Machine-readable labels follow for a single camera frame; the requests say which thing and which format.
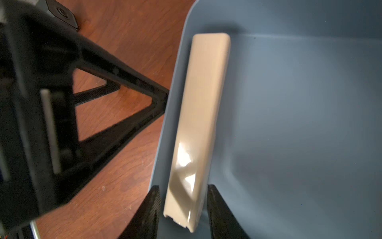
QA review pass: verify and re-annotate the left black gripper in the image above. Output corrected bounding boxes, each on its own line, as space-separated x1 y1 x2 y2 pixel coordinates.
1 1 120 227

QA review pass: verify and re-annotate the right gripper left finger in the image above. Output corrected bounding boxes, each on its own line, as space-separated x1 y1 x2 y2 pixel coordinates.
118 185 161 239

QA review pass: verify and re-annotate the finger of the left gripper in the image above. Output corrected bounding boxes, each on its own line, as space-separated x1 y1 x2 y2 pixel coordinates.
76 42 169 197

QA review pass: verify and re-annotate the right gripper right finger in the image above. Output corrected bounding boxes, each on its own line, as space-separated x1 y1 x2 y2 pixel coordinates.
207 184 250 239

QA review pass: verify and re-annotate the beige block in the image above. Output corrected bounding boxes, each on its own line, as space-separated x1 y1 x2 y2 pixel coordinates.
163 33 231 233

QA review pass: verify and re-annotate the blue plastic tray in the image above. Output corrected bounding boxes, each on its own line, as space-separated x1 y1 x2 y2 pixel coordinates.
150 1 382 239

